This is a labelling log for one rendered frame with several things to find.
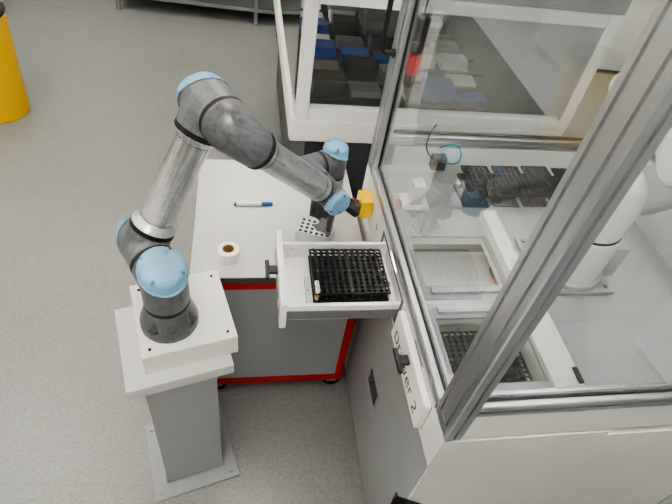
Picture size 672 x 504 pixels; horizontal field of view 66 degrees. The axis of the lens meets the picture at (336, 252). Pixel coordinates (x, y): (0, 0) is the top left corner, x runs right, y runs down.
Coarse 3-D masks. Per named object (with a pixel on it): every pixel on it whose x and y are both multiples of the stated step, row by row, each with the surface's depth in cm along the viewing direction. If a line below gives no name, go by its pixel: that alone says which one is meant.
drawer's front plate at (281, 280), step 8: (280, 232) 157; (280, 240) 155; (280, 248) 152; (280, 256) 150; (280, 264) 148; (280, 272) 146; (280, 280) 144; (280, 288) 142; (280, 296) 140; (280, 304) 140; (280, 312) 141; (280, 320) 143
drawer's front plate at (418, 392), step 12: (396, 324) 144; (408, 324) 139; (396, 336) 145; (408, 336) 136; (408, 348) 134; (408, 372) 134; (420, 372) 129; (420, 384) 127; (408, 396) 134; (420, 396) 125; (420, 408) 125; (420, 420) 127
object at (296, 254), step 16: (288, 256) 163; (304, 256) 164; (384, 256) 168; (288, 272) 159; (304, 272) 159; (288, 288) 154; (304, 288) 155; (288, 304) 143; (304, 304) 143; (320, 304) 144; (336, 304) 145; (352, 304) 146; (368, 304) 146; (384, 304) 147
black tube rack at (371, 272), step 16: (320, 256) 156; (336, 256) 157; (352, 256) 158; (368, 256) 159; (320, 272) 152; (336, 272) 152; (352, 272) 154; (368, 272) 154; (384, 272) 155; (320, 288) 147; (336, 288) 152; (352, 288) 149; (368, 288) 154; (384, 288) 150
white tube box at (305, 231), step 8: (304, 216) 183; (304, 224) 180; (312, 224) 181; (296, 232) 178; (304, 232) 178; (312, 232) 179; (320, 232) 179; (304, 240) 180; (312, 240) 179; (320, 240) 178; (328, 240) 177
